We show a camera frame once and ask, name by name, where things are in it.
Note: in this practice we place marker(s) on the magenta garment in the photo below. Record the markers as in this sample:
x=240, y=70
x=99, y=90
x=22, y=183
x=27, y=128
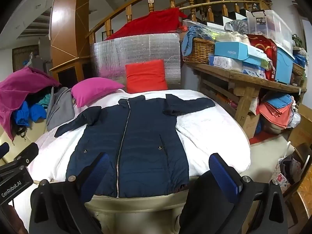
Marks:
x=22, y=82

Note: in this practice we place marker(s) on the large wicker basket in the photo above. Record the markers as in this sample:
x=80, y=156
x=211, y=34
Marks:
x=199, y=50

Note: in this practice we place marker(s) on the white plastic bag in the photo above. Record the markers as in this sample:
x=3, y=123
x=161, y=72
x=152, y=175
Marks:
x=295, y=120

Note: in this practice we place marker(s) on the beige filled plastic bag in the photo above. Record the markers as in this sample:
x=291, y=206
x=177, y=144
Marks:
x=231, y=37

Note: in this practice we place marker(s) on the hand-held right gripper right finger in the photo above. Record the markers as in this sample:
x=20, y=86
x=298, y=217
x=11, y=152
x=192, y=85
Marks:
x=223, y=175

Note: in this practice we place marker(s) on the dark patterned bag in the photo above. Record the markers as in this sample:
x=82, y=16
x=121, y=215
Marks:
x=236, y=26

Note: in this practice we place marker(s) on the wooden staircase railing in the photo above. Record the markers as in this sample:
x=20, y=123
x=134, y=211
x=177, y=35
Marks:
x=151, y=2

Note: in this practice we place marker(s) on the blue and white pack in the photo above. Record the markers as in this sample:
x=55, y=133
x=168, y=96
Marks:
x=254, y=72

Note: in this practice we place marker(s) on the grey refrigerator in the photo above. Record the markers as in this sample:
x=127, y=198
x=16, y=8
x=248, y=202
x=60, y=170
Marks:
x=39, y=63

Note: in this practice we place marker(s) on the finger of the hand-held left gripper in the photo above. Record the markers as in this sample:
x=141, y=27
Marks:
x=28, y=153
x=3, y=150

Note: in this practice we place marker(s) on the pink pillow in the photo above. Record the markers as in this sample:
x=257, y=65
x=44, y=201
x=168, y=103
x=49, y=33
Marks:
x=95, y=90

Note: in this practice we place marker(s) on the floral paper bag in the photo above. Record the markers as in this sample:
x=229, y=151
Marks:
x=282, y=178

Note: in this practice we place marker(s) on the stack of coral cloths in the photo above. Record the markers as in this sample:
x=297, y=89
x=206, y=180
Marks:
x=275, y=114

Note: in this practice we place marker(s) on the red gift bag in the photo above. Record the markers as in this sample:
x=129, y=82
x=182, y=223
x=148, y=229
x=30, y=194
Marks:
x=265, y=46

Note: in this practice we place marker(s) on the grey garment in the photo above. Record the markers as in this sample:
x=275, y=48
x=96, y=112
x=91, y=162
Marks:
x=61, y=107

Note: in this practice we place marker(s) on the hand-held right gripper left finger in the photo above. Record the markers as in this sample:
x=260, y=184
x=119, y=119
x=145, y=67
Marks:
x=96, y=173

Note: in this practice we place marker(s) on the teal garment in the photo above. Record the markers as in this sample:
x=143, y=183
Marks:
x=45, y=101

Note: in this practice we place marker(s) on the red floor mat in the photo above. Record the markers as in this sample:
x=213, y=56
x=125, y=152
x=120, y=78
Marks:
x=263, y=138

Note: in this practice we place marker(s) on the folded blue cloth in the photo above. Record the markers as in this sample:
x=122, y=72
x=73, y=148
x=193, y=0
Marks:
x=277, y=100

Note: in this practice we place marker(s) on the white fleece blanket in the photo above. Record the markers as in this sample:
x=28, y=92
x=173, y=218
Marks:
x=214, y=136

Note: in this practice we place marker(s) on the blue garment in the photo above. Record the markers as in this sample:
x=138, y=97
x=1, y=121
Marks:
x=36, y=112

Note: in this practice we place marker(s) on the navy blue padded jacket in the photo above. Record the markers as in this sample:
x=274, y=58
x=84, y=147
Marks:
x=136, y=146

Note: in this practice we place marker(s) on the light blue cardboard box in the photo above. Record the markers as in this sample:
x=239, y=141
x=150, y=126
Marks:
x=234, y=50

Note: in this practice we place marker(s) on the blue plastic bin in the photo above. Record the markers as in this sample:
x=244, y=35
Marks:
x=282, y=65

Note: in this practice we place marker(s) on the small cardboard box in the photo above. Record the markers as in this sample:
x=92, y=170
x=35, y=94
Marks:
x=252, y=125

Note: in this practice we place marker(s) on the light blue cloth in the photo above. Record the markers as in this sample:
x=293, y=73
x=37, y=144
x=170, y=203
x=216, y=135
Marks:
x=189, y=39

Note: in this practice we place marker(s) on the rough wooden table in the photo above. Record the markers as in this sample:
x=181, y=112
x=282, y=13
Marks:
x=243, y=82

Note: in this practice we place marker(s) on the clear plastic storage box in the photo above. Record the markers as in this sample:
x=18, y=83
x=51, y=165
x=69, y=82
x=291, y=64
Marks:
x=273, y=26

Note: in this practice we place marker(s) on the small wicker basket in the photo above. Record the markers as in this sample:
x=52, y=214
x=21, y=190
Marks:
x=298, y=69

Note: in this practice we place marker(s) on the green potted plant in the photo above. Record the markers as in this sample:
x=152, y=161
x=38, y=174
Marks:
x=297, y=41

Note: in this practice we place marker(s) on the red cloth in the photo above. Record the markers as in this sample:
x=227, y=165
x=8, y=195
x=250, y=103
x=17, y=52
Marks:
x=151, y=24

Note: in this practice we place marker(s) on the brown wooden pillar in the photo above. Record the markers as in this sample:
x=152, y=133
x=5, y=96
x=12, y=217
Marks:
x=68, y=29

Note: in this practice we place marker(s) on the white tissue pack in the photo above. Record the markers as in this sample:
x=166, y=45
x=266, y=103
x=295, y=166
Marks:
x=226, y=63

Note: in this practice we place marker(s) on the orange-red pillow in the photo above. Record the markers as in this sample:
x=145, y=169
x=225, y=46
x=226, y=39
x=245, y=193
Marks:
x=146, y=76

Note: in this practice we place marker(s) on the silver foil insulation mat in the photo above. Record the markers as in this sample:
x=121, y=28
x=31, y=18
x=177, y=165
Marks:
x=136, y=48

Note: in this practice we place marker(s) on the large cardboard box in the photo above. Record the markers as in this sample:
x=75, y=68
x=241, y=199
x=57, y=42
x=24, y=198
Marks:
x=302, y=126

